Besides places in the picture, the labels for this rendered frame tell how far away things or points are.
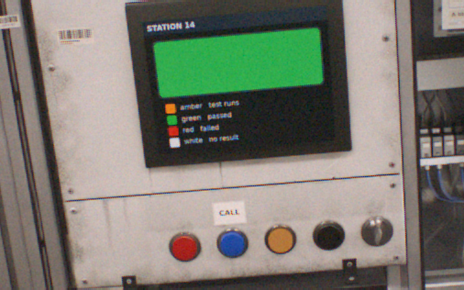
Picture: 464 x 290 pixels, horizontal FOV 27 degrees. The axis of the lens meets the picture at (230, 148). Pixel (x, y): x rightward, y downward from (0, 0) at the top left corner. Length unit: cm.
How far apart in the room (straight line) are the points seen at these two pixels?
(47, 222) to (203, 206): 20
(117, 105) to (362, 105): 29
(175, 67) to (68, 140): 17
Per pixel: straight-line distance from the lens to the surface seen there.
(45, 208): 124
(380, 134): 118
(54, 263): 127
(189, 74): 113
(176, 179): 119
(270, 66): 112
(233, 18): 111
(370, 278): 122
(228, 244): 121
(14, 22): 118
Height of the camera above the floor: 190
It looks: 18 degrees down
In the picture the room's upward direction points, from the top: 6 degrees counter-clockwise
